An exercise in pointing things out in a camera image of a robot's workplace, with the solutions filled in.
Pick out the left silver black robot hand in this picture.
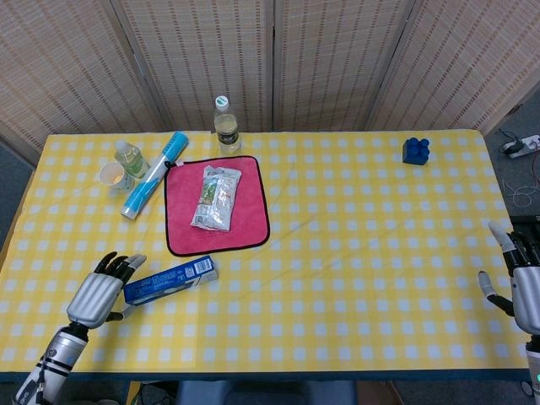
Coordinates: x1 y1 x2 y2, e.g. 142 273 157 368
66 251 148 330

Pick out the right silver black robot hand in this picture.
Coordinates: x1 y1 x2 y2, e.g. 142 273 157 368
477 222 540 339

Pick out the blue toothpaste box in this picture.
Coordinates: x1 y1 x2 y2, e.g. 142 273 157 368
122 255 219 306

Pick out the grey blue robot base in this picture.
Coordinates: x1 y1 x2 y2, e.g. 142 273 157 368
175 379 358 405

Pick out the white paper cup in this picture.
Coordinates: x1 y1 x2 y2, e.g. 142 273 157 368
98 162 135 192

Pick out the blue white cling film roll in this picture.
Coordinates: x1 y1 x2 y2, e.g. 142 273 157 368
121 131 189 219

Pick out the small clear bottle white cap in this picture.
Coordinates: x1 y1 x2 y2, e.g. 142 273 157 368
114 140 151 181

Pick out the white power strip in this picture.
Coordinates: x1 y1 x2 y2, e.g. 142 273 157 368
501 134 540 159

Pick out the blue building block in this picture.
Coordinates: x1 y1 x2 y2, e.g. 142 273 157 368
402 137 432 165

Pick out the pink cloth with black edge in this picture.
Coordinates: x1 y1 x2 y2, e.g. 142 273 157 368
163 154 271 257

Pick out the yellow white checkered tablecloth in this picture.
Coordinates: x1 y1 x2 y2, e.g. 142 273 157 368
0 129 533 375

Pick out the clear bottle with green label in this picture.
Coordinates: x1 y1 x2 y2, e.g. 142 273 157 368
213 95 242 155

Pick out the beige woven folding screen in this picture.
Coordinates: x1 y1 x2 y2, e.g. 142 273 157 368
0 0 540 169

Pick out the thin white cable loop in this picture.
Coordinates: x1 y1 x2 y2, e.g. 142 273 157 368
503 180 537 208

